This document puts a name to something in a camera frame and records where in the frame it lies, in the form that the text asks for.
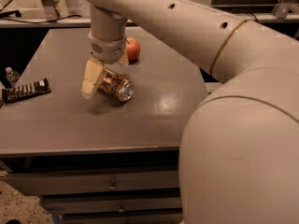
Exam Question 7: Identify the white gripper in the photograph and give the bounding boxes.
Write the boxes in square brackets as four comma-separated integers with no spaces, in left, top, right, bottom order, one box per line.
[81,32,129,99]

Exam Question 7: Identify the orange soda can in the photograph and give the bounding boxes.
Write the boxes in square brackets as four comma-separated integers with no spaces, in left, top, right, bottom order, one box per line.
[99,68,135,102]

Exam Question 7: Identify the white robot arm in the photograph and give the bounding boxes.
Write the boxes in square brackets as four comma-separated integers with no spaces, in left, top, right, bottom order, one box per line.
[87,0,299,224]

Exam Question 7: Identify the red apple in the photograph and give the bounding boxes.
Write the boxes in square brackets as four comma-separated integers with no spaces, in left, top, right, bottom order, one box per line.
[126,36,140,62]

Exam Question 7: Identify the clear plastic water bottle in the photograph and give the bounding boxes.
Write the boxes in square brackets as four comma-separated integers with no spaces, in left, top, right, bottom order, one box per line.
[6,67,21,86]

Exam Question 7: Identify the grey drawer cabinet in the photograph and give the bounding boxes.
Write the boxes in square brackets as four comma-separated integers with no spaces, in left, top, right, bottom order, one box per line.
[0,25,209,224]

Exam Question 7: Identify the dark snack bar wrapper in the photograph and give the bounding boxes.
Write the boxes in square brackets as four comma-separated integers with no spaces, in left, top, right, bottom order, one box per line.
[2,78,50,104]

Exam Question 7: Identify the top grey drawer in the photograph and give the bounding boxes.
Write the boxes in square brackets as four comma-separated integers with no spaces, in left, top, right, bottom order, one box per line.
[4,170,178,196]

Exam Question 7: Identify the grey drawer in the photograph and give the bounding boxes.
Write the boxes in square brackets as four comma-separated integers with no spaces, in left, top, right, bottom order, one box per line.
[43,192,181,214]
[63,208,182,224]
[4,170,178,196]

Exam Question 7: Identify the middle grey drawer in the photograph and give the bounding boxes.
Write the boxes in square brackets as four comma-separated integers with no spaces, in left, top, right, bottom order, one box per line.
[43,192,181,214]

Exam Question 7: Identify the bottom grey drawer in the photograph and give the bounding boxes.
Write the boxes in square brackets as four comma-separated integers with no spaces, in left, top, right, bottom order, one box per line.
[63,208,182,224]

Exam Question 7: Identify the black cable on rail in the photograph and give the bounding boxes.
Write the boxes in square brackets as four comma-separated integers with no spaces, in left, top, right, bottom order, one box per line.
[0,14,82,24]

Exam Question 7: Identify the aluminium frame rail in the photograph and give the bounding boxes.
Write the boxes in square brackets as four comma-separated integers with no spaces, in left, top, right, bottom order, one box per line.
[0,13,299,28]

